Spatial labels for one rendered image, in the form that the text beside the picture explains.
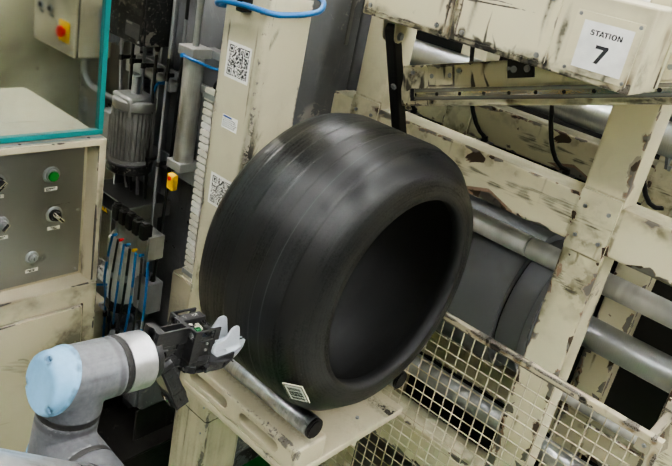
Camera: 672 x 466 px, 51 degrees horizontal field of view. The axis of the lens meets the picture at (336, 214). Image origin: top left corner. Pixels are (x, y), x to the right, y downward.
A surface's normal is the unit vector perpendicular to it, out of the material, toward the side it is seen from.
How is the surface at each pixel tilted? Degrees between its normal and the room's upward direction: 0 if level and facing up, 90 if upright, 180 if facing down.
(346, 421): 0
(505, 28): 90
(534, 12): 90
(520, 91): 90
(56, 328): 90
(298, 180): 42
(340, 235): 62
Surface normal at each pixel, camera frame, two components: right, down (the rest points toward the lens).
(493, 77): -0.67, 0.17
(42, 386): -0.61, -0.03
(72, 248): 0.72, 0.40
